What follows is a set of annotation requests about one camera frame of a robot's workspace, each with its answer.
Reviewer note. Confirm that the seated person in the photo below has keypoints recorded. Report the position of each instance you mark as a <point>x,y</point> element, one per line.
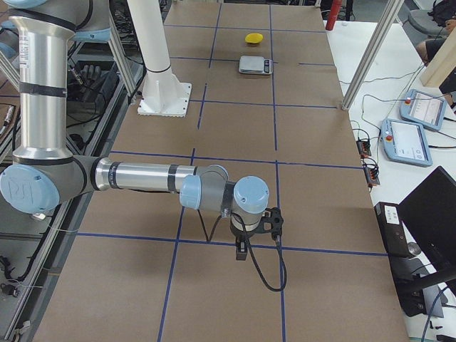
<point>427,49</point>

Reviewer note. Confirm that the aluminium frame post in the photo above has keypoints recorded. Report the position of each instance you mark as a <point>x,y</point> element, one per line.
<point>381,31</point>

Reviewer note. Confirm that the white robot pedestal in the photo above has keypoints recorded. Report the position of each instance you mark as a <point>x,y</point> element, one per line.
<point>162,93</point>

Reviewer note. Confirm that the aluminium side frame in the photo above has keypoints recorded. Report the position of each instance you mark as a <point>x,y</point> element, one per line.
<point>32,242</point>

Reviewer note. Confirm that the red fire extinguisher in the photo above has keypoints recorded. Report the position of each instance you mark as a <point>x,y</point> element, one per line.
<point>333,14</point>

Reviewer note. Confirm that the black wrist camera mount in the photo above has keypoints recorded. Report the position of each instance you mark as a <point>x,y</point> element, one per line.
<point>273,223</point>

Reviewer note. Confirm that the wooden board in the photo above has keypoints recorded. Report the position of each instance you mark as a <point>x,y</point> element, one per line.
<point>443,63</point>

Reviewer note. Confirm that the near blue teach pendant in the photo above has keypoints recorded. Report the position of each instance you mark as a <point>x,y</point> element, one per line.
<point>405,142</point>

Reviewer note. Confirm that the lower orange black adapter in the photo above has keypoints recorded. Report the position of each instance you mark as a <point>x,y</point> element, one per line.
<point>371,173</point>

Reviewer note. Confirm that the black computer box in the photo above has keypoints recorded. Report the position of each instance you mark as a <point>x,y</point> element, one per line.
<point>392,232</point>

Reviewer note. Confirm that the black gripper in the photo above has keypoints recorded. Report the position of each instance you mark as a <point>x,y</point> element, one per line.
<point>241,232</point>

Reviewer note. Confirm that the silver electronic kitchen scale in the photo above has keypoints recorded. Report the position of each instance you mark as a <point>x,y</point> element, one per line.
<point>256,65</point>

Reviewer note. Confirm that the far blue teach pendant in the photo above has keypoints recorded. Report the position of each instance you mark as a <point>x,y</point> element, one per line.
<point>423,108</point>

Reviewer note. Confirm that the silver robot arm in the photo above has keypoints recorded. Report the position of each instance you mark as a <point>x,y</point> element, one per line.
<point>45,173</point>

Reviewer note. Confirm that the black monitor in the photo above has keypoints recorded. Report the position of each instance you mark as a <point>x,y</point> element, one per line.
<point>428,213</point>

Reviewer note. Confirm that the blue teach pendant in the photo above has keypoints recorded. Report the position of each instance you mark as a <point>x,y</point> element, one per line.
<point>405,142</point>
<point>423,108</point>

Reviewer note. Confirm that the yellow mango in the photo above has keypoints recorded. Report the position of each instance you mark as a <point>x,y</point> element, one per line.
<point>254,38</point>

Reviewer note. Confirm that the upper orange black adapter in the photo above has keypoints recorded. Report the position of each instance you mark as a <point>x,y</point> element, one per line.
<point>363,148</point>

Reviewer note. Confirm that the orange black adapter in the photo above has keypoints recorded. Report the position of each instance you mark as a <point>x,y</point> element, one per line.
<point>371,173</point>
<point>363,148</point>

